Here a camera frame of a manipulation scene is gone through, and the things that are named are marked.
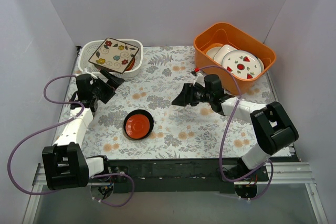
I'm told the white perforated plastic basket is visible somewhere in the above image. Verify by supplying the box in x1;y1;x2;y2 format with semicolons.
78;39;143;78

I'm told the white plate with strawberries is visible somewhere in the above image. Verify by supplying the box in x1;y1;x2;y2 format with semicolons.
222;50;264;80

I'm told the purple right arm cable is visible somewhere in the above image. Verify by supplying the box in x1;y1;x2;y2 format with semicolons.
200;65;274;200

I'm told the white square dish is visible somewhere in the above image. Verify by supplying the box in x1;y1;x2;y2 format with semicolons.
213;44;237;63

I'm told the aluminium frame rail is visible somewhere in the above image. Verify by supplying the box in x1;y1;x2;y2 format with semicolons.
23;158;328;223

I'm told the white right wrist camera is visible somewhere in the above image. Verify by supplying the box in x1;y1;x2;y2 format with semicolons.
191;67;204;86

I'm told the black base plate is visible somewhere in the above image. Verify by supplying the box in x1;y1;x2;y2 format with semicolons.
81;157;270;193

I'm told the white round plate in bin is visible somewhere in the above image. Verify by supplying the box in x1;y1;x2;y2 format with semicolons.
206;46;222;59

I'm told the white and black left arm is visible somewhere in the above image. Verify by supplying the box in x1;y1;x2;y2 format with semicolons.
42;70;124;190

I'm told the cream square flower plate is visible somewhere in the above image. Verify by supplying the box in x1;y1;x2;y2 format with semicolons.
88;38;140;73

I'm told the black bowl with red interior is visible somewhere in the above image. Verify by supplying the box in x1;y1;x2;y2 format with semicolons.
123;109;154;140

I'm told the red plate with teal flower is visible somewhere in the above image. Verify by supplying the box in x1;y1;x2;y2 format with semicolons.
125;57;135;71

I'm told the orange plastic bin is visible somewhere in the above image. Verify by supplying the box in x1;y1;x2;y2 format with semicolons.
194;23;277;95

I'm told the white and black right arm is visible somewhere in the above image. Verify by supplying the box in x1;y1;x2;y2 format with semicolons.
172;74;299;182

